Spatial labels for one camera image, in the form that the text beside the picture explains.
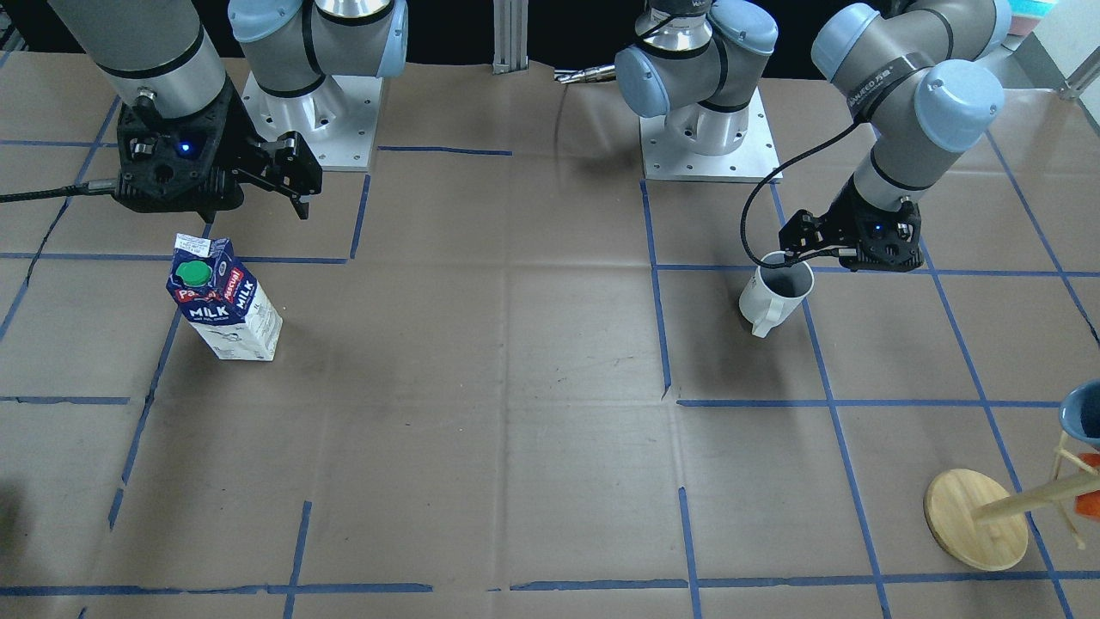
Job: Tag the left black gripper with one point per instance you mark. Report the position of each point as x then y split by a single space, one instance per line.
846 214

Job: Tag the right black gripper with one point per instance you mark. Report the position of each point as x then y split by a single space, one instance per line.
243 143

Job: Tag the white mug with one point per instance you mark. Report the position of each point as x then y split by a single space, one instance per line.
771 295

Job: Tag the blue white milk carton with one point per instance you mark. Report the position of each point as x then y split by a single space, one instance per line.
222 300

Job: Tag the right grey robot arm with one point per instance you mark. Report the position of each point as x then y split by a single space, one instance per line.
160 52

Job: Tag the blue mug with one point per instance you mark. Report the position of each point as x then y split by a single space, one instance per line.
1079 413

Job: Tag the wooden mug tree stand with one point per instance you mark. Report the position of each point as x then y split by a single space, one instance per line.
980 523

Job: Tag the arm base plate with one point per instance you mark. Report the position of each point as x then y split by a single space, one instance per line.
338 120
698 144

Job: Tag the aluminium frame post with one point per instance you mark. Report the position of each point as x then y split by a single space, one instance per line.
510 19

